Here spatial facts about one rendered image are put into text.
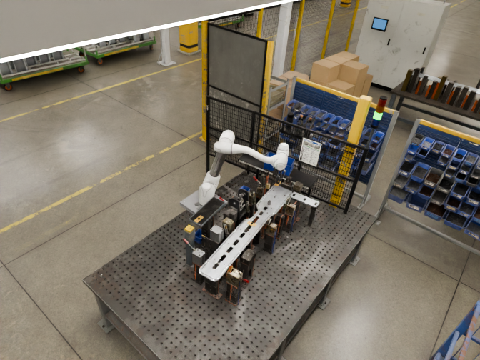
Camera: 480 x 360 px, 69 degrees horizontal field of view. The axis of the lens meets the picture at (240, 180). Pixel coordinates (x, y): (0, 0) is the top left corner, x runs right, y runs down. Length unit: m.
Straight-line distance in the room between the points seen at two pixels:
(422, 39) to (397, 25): 0.64
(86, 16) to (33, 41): 0.03
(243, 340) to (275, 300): 0.45
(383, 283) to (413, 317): 0.45
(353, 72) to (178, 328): 5.76
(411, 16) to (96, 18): 8.95
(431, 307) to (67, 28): 4.46
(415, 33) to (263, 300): 7.27
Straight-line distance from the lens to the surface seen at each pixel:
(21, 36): 0.19
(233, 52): 5.26
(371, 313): 4.19
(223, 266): 2.91
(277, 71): 7.35
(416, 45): 9.14
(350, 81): 7.39
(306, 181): 3.81
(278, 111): 6.49
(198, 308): 3.04
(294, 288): 3.22
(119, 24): 0.22
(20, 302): 4.37
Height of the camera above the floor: 3.28
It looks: 38 degrees down
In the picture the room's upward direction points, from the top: 4 degrees clockwise
